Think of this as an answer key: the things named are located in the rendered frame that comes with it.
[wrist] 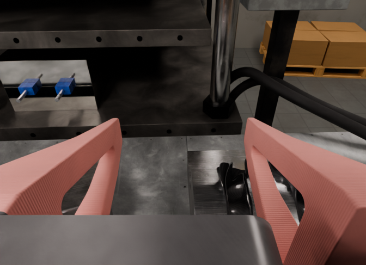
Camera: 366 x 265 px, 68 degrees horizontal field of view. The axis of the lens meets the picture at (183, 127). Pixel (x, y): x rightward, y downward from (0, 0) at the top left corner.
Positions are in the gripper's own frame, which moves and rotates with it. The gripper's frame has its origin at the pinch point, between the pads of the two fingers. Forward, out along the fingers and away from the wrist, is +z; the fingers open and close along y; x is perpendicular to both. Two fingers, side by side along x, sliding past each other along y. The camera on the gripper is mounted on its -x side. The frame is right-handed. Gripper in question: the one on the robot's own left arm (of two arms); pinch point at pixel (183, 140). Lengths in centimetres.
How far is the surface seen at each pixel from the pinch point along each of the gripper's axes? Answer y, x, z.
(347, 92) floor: -156, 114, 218
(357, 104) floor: -153, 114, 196
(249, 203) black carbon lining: -10.2, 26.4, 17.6
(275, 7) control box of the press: -27, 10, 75
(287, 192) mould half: -16.6, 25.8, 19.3
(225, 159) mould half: -9.2, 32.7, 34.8
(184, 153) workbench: 0, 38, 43
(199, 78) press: -6, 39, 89
